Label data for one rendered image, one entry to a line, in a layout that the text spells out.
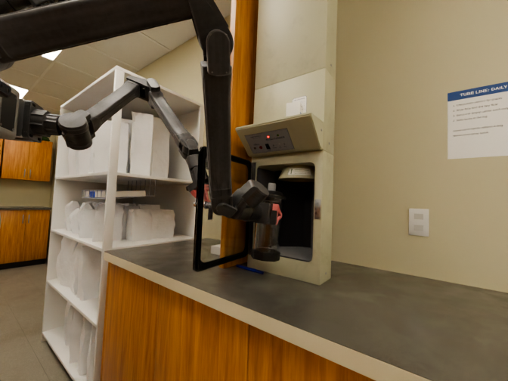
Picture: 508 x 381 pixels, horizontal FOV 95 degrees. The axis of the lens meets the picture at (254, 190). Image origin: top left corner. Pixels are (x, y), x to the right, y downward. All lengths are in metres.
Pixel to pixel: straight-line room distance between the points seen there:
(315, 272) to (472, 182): 0.71
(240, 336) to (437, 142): 1.06
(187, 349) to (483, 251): 1.12
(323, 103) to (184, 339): 0.95
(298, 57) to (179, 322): 1.07
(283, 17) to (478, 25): 0.76
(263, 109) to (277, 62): 0.20
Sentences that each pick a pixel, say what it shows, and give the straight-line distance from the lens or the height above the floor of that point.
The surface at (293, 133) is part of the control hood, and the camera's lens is 0.85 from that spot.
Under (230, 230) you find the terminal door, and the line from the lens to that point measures 0.89.
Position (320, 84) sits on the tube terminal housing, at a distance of 0.96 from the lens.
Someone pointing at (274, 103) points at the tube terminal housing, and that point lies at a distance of 1.03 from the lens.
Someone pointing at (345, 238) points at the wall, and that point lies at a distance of 1.28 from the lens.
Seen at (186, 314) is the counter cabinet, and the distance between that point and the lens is 0.94.
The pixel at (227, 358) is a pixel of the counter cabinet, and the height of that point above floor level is 0.76.
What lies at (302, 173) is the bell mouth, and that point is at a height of 1.33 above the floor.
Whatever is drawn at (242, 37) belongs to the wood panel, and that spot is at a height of 1.95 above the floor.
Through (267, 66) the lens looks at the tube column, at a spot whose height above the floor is 1.80.
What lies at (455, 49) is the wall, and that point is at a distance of 1.39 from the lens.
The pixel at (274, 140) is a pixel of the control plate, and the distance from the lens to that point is 0.90.
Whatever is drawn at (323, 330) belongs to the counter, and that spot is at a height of 0.94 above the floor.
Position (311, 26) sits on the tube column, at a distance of 1.10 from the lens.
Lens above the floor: 1.22
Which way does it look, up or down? 3 degrees up
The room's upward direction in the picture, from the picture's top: 2 degrees clockwise
